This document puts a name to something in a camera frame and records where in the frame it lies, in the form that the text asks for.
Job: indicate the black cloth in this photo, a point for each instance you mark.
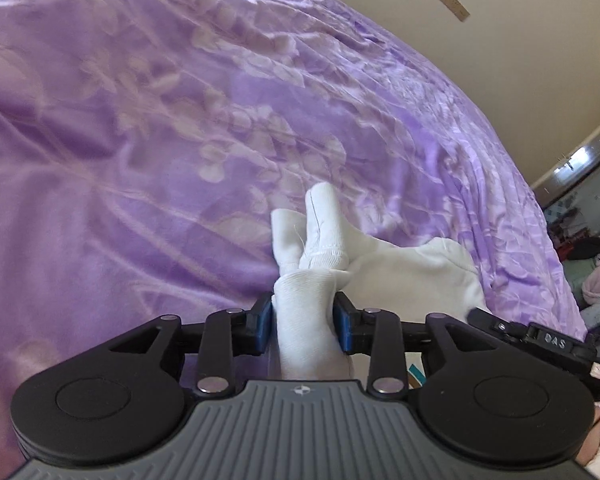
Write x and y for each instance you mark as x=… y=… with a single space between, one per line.
x=597 y=249

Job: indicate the purple floral bed cover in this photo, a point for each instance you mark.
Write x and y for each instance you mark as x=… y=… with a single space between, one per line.
x=180 y=110

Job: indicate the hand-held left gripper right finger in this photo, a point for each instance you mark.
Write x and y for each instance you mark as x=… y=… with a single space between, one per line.
x=342 y=325

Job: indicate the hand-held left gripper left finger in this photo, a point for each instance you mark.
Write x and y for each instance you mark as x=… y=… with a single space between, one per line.
x=263 y=325

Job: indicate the beige wall plate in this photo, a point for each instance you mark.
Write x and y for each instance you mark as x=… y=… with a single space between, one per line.
x=453 y=4

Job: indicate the white garment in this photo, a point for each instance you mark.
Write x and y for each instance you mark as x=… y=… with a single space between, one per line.
x=320 y=245

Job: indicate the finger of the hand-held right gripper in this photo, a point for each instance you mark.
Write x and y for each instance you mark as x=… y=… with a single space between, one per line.
x=497 y=327

